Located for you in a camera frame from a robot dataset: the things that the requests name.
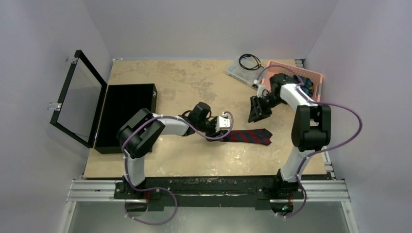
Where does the black tie display box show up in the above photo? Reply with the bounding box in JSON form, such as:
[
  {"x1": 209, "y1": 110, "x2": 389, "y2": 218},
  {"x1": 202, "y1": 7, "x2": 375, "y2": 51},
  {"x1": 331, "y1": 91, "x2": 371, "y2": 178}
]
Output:
[{"x1": 94, "y1": 83, "x2": 157, "y2": 154}]

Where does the black mounting base plate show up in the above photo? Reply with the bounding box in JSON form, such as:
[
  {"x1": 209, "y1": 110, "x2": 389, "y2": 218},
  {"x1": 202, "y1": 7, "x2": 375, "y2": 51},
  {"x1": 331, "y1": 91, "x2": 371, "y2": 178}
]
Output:
[{"x1": 114, "y1": 175, "x2": 305, "y2": 214}]

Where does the pink plastic basket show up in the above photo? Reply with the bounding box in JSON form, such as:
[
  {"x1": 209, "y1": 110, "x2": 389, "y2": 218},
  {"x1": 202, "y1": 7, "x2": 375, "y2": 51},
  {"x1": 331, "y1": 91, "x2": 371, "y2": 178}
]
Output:
[{"x1": 257, "y1": 60, "x2": 323, "y2": 101}]

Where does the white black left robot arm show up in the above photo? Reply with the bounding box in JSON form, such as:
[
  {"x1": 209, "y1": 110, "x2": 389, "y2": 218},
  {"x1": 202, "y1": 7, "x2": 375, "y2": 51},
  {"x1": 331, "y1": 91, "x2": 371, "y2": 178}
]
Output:
[{"x1": 116, "y1": 102, "x2": 233, "y2": 199}]

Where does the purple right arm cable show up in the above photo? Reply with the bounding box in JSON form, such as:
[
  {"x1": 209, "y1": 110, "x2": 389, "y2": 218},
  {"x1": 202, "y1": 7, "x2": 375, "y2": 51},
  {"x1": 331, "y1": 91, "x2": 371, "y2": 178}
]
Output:
[{"x1": 254, "y1": 64, "x2": 363, "y2": 219}]

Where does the black framed glass box lid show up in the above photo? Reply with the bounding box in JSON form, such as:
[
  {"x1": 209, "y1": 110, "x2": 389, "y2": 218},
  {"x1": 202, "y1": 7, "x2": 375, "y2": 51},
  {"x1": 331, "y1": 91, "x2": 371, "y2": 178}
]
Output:
[{"x1": 48, "y1": 50, "x2": 107, "y2": 148}]

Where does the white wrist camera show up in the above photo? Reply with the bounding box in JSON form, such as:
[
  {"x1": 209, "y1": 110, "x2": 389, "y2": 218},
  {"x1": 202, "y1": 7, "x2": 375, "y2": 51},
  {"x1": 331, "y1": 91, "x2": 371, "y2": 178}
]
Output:
[
  {"x1": 252, "y1": 80, "x2": 268, "y2": 98},
  {"x1": 215, "y1": 112, "x2": 232, "y2": 132}
]

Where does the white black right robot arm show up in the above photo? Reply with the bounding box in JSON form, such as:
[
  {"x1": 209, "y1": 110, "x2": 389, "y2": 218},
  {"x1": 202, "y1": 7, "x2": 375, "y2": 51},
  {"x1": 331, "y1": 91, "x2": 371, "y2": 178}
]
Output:
[{"x1": 248, "y1": 74, "x2": 331, "y2": 198}]

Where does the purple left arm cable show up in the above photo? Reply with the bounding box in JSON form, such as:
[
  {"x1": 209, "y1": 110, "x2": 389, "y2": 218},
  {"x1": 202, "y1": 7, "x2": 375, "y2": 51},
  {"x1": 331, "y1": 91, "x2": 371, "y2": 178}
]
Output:
[{"x1": 120, "y1": 111, "x2": 235, "y2": 226}]

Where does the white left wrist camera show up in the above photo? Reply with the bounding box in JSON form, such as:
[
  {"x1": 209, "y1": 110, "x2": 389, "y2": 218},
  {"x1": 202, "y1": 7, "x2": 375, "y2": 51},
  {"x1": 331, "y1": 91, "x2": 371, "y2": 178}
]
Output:
[{"x1": 215, "y1": 112, "x2": 232, "y2": 132}]

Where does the red navy striped tie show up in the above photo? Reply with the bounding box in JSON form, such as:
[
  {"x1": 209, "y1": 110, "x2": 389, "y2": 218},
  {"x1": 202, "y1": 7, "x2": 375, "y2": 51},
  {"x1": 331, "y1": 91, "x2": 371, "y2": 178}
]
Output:
[{"x1": 222, "y1": 128, "x2": 273, "y2": 146}]

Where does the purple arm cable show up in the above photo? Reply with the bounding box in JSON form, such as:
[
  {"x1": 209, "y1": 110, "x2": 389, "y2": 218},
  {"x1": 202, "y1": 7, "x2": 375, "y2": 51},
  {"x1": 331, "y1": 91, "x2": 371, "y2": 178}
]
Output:
[
  {"x1": 254, "y1": 64, "x2": 363, "y2": 219},
  {"x1": 120, "y1": 111, "x2": 235, "y2": 226}
]

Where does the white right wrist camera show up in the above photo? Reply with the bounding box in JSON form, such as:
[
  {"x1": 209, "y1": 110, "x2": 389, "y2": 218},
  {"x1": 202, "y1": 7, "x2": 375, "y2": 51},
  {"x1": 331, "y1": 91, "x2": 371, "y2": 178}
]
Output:
[{"x1": 252, "y1": 80, "x2": 268, "y2": 98}]

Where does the aluminium frame rail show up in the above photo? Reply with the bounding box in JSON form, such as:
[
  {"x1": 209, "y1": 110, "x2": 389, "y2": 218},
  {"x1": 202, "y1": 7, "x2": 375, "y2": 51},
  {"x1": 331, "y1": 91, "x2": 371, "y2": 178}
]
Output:
[{"x1": 65, "y1": 176, "x2": 358, "y2": 233}]

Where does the black coiled cable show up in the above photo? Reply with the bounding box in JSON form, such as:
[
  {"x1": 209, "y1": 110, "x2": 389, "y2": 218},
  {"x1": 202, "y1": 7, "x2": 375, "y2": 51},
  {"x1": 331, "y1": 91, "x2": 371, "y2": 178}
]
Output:
[{"x1": 239, "y1": 53, "x2": 265, "y2": 71}]

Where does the blue patterned tie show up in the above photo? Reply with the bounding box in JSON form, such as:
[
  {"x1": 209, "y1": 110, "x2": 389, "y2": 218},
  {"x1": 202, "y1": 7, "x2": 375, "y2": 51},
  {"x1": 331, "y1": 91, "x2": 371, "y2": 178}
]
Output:
[{"x1": 281, "y1": 73, "x2": 314, "y2": 97}]

